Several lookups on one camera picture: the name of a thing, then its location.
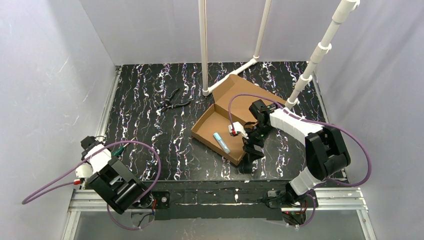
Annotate white PVC pipe frame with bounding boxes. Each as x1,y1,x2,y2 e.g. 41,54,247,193
198,0,361,110

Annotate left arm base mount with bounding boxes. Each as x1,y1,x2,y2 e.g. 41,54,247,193
131,191,171,216

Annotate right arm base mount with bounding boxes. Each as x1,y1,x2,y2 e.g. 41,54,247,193
258,189,318,228

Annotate black pliers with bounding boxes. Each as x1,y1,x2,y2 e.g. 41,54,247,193
156,88,191,114

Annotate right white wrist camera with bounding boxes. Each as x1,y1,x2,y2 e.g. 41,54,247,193
228,121,249,139

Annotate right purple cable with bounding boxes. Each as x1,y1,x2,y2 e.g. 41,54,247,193
227,93,373,229

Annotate aluminium table frame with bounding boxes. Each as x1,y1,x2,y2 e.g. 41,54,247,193
61,65,378,240

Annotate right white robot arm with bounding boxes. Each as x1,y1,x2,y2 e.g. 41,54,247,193
242,100,351,203

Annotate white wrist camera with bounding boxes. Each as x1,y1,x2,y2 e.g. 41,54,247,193
73,163,93,186
228,121,249,139

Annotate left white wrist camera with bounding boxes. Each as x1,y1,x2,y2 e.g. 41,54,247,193
73,163,93,186

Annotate brown cardboard box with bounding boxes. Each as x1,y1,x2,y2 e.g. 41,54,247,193
191,74,286,166

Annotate blue pen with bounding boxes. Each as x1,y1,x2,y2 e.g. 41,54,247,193
213,132,231,154

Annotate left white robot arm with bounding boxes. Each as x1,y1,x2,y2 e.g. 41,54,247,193
75,136,148,214

